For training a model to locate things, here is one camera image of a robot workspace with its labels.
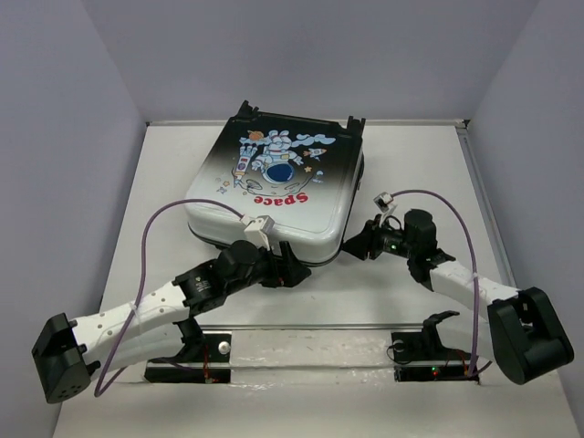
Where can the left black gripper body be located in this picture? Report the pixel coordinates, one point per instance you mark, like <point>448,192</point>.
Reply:
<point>265,272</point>

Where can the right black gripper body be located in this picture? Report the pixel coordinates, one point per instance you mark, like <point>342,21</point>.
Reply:
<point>380,238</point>

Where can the black suitcase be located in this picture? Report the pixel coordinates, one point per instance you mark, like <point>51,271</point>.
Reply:
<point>303,173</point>

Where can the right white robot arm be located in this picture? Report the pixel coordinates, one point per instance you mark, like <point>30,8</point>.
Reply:
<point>525,336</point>

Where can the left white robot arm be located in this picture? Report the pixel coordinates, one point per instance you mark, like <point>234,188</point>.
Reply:
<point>70,353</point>

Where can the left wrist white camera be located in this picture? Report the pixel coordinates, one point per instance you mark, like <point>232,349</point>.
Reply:
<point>258,229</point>

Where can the wrist white camera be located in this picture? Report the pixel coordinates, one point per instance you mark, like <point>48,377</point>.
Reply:
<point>385,203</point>
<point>258,229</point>

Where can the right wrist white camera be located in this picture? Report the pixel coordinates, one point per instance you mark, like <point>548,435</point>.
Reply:
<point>385,203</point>

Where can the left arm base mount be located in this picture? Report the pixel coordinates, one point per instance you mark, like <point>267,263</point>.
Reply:
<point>210,365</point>

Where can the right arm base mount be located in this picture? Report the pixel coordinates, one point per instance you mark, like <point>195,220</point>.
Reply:
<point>420,355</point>

